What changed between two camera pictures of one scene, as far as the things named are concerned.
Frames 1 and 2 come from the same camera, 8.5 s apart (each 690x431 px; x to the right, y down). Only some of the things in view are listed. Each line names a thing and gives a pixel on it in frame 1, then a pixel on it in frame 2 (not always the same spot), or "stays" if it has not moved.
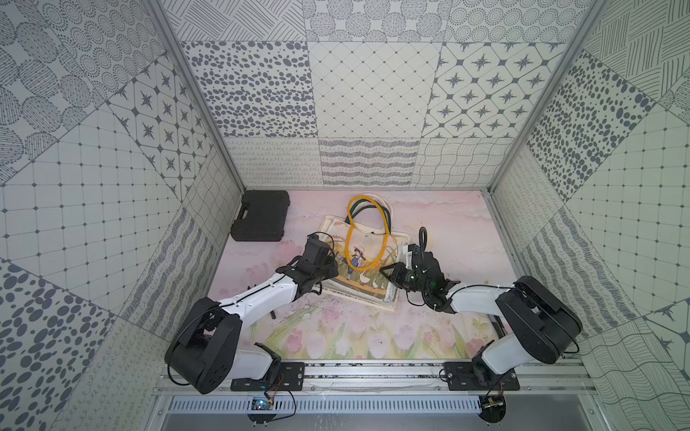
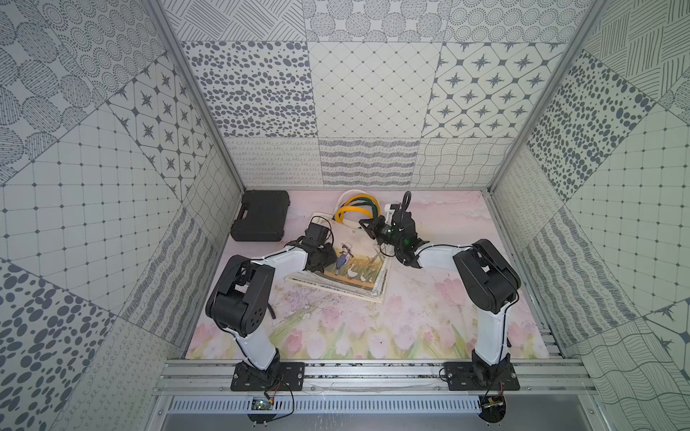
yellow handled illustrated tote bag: x=365 y=245 stays
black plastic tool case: x=262 y=216 stays
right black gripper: x=398 y=268 → x=376 y=223
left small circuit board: x=262 y=403 stays
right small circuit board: x=493 y=408 stays
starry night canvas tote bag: x=384 y=205 → x=340 y=202
